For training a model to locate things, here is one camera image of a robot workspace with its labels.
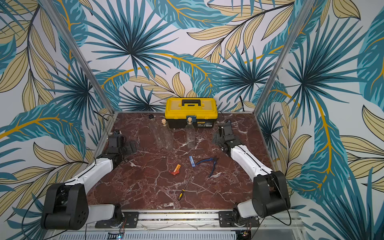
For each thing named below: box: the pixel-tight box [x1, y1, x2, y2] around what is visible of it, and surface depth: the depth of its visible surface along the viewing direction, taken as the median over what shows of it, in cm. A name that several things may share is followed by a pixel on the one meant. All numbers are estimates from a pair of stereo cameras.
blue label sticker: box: [189, 156, 196, 168], surface depth 96 cm
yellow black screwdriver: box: [177, 173, 194, 201], surface depth 83 cm
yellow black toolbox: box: [164, 98, 218, 128], surface depth 102 cm
